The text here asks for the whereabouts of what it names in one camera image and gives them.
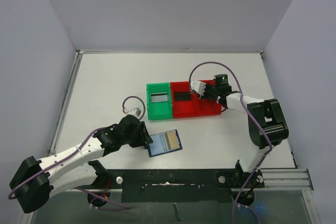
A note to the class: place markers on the silver card in green bin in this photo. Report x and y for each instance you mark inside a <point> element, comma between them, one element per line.
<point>159,97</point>

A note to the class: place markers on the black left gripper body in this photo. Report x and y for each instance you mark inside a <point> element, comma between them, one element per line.
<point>137,138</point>

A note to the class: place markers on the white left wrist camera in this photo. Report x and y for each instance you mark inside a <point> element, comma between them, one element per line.
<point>134,112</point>

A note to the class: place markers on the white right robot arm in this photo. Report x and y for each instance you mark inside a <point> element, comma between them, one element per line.
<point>267,126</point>

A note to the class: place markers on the black card in red bin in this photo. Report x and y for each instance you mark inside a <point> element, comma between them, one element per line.
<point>182,96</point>

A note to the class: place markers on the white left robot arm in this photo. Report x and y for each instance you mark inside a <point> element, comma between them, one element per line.
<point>36,180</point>

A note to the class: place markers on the gold striped card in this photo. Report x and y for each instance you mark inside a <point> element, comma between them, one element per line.
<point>171,140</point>

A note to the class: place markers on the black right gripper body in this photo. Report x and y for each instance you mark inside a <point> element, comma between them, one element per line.
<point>207,95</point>

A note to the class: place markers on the aluminium rail right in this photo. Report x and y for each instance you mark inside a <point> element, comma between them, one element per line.
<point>287,179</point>

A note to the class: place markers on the blue leather card holder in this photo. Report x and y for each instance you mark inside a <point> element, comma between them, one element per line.
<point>164,143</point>

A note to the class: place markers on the green plastic bin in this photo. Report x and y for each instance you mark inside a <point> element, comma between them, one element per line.
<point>161,110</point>

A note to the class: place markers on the red plastic bin right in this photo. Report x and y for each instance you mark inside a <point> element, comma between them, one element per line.
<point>208,101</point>

